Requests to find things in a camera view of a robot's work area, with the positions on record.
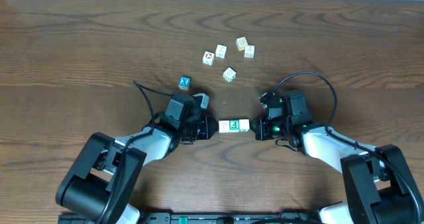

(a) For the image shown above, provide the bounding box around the green Z letter block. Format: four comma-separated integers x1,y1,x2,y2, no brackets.
238,119,250,132

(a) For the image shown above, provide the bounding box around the wooden block with brown drawing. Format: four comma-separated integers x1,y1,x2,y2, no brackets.
219,121,230,133

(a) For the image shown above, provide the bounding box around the plain wooden picture block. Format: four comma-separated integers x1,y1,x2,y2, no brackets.
244,45,255,58

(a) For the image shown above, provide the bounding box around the green E letter block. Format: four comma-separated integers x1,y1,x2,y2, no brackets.
229,120,240,133

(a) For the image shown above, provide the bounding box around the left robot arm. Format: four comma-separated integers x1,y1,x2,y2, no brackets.
56,111,219,223

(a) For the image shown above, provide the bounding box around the wooden umbrella picture block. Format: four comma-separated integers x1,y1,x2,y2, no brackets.
215,44,227,59

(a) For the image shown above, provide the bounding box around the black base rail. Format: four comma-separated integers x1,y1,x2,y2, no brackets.
58,211,322,224

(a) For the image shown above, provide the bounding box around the wooden block with green ring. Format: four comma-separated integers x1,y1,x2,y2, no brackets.
223,67,237,83

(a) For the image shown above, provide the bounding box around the yellow edged wooden block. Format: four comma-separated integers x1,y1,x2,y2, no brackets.
236,36,248,51

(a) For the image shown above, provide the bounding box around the wooden block with red circle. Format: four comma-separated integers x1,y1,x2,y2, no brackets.
202,51,215,66

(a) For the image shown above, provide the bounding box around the blue X letter block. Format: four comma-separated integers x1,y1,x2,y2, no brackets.
178,76,191,90

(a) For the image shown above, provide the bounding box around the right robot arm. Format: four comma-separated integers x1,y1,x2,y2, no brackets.
219,113,423,224

